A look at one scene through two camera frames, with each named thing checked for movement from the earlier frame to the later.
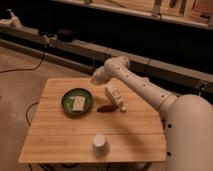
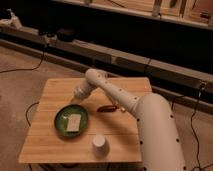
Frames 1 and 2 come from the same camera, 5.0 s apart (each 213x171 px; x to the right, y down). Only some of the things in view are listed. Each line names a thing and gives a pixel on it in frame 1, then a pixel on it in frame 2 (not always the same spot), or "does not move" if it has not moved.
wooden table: [135, 135] does not move
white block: [78, 103] → [74, 123]
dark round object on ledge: [66, 35] does not move
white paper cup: [99, 145] does not move
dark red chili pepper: [107, 108] does not move
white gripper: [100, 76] → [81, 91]
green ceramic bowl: [67, 101] → [71, 120]
